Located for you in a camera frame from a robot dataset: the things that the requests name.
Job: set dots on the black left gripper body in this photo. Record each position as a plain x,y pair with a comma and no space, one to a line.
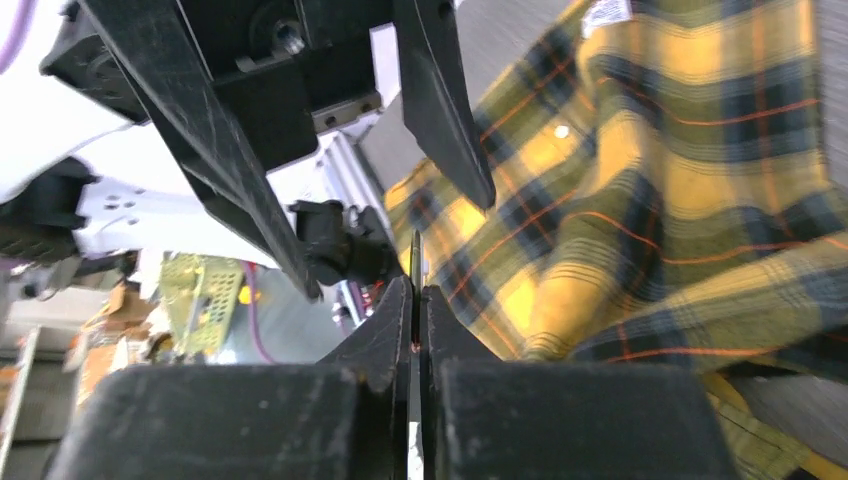
286,70

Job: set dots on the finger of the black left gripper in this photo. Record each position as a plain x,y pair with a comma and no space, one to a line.
435,103
151,46

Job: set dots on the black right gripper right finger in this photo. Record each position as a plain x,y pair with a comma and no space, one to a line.
484,418

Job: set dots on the yellow plaid flannel shirt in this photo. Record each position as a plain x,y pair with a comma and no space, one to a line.
662,196

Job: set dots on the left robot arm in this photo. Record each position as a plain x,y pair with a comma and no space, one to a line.
81,184

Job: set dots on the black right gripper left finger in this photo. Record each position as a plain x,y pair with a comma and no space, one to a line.
343,417

